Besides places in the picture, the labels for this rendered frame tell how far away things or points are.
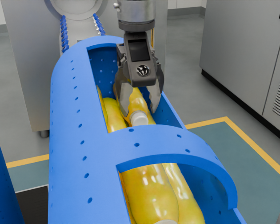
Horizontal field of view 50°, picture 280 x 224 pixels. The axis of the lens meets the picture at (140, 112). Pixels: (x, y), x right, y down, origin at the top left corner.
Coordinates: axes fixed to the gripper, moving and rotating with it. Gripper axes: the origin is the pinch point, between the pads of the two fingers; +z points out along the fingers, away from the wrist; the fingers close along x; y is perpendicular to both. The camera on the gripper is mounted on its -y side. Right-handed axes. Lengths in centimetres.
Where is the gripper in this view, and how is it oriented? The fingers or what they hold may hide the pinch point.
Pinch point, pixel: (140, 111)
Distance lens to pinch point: 67.7
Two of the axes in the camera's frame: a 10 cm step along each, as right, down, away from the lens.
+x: -9.7, 1.3, -1.9
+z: 0.1, 8.5, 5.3
